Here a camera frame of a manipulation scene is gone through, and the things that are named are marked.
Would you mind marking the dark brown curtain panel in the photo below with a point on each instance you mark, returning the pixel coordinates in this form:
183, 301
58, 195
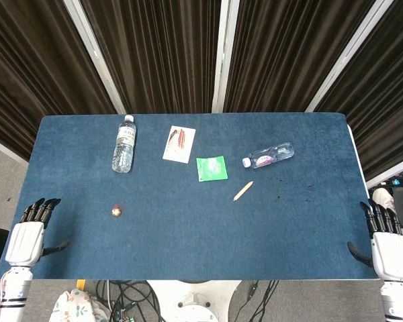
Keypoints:
154, 57
30, 67
389, 94
289, 57

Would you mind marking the beige sausage stick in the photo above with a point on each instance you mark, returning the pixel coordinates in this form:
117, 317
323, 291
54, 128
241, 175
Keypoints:
243, 191

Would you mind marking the green square packet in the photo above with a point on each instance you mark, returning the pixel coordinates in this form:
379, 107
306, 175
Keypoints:
211, 169

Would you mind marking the clear water bottle pink label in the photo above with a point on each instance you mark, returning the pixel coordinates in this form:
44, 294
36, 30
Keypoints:
272, 155

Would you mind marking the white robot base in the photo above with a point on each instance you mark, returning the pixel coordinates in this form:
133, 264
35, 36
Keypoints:
194, 298

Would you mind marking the white partition bottom rail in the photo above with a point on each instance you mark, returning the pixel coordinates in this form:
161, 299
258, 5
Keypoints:
393, 171
6, 149

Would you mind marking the clear water bottle red label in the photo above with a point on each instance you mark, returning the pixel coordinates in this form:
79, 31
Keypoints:
123, 147

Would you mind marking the white card with red picture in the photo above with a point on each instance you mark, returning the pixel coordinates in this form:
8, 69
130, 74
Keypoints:
179, 144

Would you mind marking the white partition post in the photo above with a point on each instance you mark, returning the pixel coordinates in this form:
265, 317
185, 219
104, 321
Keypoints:
224, 57
349, 57
94, 57

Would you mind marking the white table frame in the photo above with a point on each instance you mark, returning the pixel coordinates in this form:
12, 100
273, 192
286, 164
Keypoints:
361, 188

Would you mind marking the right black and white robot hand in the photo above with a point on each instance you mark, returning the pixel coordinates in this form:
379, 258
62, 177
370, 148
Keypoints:
391, 255

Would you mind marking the floral patterned cloth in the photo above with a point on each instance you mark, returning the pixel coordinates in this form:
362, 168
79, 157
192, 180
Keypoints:
77, 307

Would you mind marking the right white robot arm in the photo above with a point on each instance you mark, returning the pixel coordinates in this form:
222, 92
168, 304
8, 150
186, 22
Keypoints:
396, 302

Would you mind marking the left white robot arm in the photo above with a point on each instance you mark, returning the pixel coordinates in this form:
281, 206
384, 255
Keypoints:
15, 288

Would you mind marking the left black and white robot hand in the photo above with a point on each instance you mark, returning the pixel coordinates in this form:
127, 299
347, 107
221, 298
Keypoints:
24, 243

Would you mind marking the blue fabric table mat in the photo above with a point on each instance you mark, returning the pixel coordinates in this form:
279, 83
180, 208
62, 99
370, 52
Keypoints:
194, 234

